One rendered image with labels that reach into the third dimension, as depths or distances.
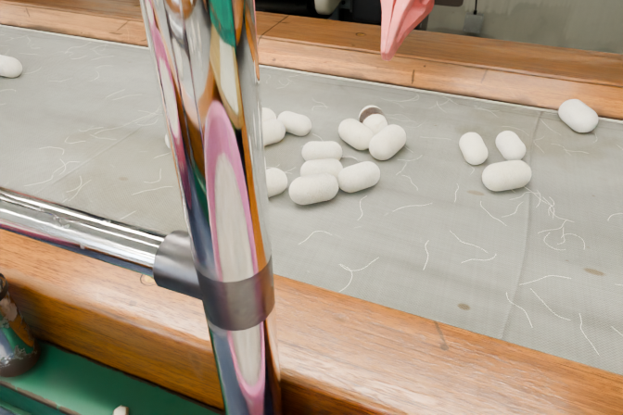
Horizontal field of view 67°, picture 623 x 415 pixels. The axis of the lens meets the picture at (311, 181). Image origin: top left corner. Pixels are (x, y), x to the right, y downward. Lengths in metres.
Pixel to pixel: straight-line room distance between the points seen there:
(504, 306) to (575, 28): 2.26
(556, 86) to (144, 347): 0.42
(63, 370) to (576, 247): 0.31
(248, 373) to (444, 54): 0.43
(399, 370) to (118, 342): 0.14
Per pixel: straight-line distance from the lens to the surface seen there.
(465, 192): 0.36
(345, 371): 0.22
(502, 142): 0.41
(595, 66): 0.56
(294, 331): 0.23
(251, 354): 0.16
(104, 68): 0.59
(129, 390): 0.29
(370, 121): 0.40
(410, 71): 0.51
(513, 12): 2.46
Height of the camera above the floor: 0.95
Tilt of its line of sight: 36 degrees down
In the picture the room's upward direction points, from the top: straight up
